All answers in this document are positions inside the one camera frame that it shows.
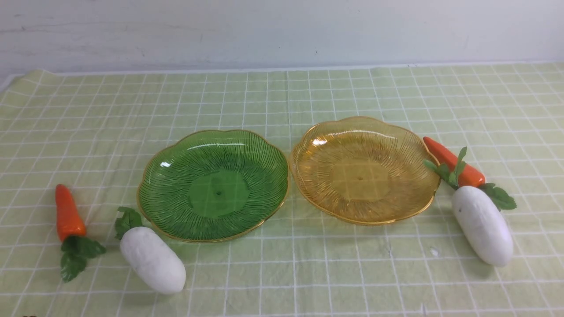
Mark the orange toy carrot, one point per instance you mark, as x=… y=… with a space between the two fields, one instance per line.
x=76 y=247
x=452 y=168

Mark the white toy radish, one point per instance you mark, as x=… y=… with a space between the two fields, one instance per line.
x=149 y=256
x=483 y=225

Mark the green ribbed plastic plate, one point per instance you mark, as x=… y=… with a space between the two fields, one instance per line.
x=213 y=186

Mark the amber ribbed plastic plate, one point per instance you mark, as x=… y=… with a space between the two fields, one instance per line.
x=364 y=171

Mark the green checkered tablecloth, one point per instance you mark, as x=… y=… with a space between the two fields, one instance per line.
x=95 y=134

